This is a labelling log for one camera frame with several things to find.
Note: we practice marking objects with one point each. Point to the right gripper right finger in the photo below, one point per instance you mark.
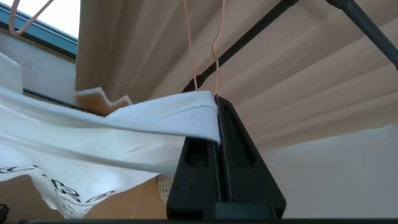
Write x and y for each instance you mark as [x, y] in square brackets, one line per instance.
[252, 193]

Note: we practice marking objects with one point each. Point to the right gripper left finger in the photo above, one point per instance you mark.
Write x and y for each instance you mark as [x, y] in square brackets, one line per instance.
[192, 193]

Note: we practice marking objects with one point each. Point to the white garment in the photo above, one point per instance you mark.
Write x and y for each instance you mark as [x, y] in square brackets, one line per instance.
[155, 118]

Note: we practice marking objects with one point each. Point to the pink clothes hanger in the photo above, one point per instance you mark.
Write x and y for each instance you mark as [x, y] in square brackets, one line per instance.
[190, 43]
[10, 21]

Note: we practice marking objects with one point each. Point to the black clothes rack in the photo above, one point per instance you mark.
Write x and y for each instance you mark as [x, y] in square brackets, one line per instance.
[248, 35]

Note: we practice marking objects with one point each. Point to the beige curtain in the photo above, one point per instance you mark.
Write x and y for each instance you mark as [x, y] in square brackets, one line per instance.
[311, 93]

